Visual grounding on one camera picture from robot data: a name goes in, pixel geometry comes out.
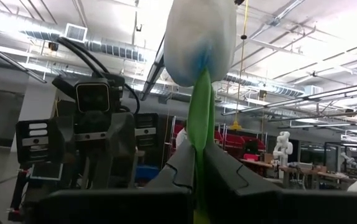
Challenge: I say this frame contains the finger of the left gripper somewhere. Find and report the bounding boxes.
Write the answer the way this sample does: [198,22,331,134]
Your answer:
[53,115,89,187]
[105,112,137,189]

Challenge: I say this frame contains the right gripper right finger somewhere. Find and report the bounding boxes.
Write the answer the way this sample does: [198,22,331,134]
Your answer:
[203,143,357,224]

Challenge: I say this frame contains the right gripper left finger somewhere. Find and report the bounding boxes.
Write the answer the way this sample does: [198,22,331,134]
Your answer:
[25,139,197,224]

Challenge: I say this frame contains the white tulip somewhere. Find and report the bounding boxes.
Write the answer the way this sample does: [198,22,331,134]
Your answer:
[162,0,238,224]

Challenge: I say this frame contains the blue plastic bin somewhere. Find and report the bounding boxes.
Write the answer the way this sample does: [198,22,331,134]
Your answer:
[134,164,161,185]

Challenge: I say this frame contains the person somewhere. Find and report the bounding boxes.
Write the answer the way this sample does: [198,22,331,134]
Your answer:
[175,120,189,149]

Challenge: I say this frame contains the red storage bins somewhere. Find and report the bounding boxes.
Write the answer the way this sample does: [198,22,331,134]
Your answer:
[172,123,268,161]

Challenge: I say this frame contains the wooden work table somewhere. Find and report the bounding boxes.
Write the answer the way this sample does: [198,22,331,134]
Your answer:
[239,157,357,190]

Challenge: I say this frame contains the white robot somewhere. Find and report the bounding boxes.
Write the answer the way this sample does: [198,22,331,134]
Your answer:
[272,130,294,167]

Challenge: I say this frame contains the white ceiling air vent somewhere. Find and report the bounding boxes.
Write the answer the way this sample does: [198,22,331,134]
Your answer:
[63,22,88,44]

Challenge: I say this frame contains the ceiling strip light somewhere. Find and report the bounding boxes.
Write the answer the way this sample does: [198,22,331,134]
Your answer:
[277,121,357,129]
[221,81,357,116]

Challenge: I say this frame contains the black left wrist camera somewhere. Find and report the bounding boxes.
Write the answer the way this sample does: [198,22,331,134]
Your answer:
[75,77,111,113]

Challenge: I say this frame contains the yellow hanging cord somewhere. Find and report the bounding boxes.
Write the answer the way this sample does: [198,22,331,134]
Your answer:
[228,0,250,131]

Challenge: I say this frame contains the thick black camera cable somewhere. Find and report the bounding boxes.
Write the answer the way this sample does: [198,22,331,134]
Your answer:
[55,36,141,115]

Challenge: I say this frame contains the silver ceiling air duct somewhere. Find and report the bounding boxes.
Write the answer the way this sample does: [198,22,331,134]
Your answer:
[225,73,305,97]
[0,6,150,65]

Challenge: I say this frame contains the black framed glass enclosure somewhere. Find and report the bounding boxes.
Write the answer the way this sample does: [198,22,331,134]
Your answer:
[299,139,357,175]

